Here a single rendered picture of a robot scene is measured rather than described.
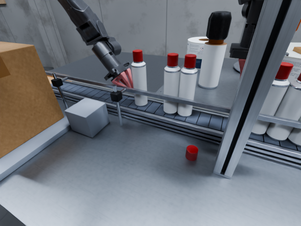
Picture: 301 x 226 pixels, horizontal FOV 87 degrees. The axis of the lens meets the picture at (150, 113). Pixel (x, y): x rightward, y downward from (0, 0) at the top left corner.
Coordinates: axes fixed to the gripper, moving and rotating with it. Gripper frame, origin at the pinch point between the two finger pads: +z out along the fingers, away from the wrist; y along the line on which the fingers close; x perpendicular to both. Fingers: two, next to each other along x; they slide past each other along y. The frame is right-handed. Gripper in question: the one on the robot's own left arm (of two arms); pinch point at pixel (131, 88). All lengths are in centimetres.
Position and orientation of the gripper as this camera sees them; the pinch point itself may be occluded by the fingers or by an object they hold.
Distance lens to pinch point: 63.3
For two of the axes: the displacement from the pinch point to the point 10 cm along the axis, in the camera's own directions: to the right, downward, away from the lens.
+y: 4.4, -5.2, 7.3
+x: -6.7, 3.5, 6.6
